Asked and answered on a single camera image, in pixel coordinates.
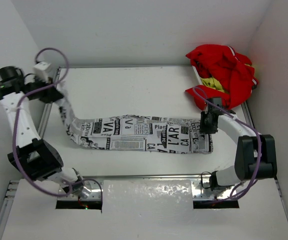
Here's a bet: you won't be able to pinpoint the newspaper print trousers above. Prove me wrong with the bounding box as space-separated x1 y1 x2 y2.
55 82 213 154

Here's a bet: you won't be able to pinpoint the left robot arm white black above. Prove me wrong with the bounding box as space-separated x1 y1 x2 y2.
0 62 84 197

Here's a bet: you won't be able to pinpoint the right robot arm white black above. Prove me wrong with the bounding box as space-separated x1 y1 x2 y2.
200 107 277 191

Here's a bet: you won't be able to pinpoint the red trousers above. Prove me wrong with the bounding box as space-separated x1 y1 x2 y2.
186 44 259 110

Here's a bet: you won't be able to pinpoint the white front cover board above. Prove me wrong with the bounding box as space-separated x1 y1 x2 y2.
3 179 288 240

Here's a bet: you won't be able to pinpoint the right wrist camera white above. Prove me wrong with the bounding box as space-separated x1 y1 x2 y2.
207 97 223 108

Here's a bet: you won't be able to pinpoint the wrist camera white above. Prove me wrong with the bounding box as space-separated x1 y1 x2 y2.
207 97 223 108
33 61 53 82

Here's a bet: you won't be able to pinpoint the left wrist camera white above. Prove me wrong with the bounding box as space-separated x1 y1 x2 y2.
33 61 53 82

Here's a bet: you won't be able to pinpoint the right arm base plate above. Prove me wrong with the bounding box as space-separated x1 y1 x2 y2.
191 179 233 202

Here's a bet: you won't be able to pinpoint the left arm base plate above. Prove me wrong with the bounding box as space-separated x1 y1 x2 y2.
58 179 103 202

